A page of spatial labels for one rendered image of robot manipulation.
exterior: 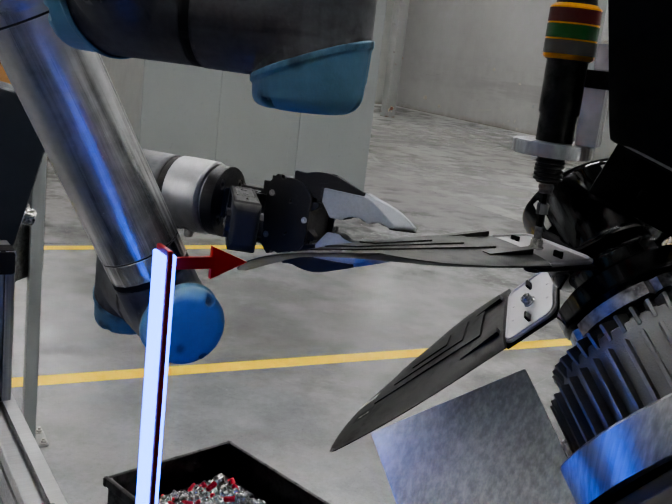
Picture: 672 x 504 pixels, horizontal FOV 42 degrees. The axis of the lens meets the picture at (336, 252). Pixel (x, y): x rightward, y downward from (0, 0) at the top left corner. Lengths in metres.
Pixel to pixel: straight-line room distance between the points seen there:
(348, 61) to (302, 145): 6.72
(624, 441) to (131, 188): 0.45
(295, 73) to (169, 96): 6.28
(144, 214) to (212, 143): 6.20
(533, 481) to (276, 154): 6.50
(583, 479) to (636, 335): 0.12
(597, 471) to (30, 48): 0.55
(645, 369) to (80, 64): 0.51
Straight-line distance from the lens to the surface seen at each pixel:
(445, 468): 0.79
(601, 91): 0.77
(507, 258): 0.72
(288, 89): 0.55
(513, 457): 0.78
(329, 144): 7.38
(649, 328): 0.75
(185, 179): 0.87
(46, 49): 0.74
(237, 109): 7.00
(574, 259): 0.78
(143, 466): 0.67
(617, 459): 0.71
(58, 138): 0.76
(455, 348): 0.94
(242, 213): 0.76
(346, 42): 0.55
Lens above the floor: 1.34
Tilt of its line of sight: 13 degrees down
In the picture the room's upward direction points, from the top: 7 degrees clockwise
